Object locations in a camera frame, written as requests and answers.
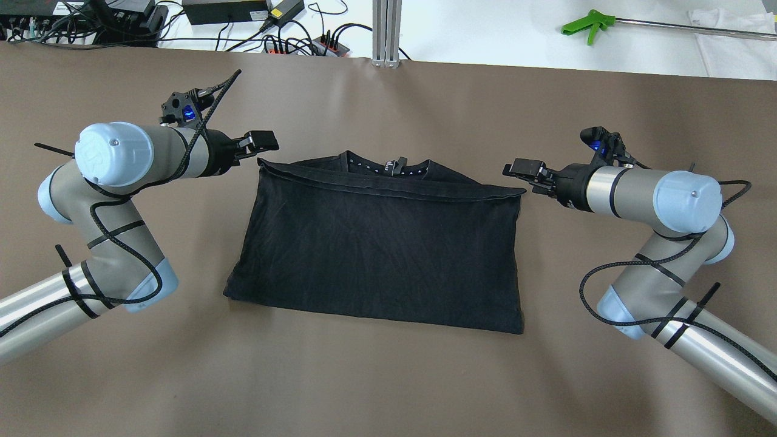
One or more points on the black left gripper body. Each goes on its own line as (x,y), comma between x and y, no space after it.
(219,154)

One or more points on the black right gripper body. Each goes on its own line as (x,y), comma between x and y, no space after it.
(571,181)

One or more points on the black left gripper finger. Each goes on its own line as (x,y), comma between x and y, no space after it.
(258,141)

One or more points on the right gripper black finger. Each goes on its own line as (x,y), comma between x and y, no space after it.
(531,171)

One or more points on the black graphic t-shirt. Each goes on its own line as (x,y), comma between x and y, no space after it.
(342,235)

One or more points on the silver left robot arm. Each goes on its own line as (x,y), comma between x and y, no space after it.
(93,192)

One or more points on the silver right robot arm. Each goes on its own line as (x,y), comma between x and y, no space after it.
(644,296)

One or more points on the black power adapter box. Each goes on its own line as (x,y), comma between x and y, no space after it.
(212,12)

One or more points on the black electronics hub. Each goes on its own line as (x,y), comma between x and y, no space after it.
(132,23)

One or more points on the white folded cloth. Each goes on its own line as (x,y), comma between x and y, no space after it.
(733,57)

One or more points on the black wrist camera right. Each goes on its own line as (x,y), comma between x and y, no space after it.
(609,148)

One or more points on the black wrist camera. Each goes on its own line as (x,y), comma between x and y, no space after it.
(185,109)
(609,148)

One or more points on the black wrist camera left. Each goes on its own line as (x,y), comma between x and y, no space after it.
(185,109)

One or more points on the green handled grabber tool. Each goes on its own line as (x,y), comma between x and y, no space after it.
(595,21)

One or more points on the aluminium frame post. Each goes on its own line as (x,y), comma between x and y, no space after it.
(386,20)

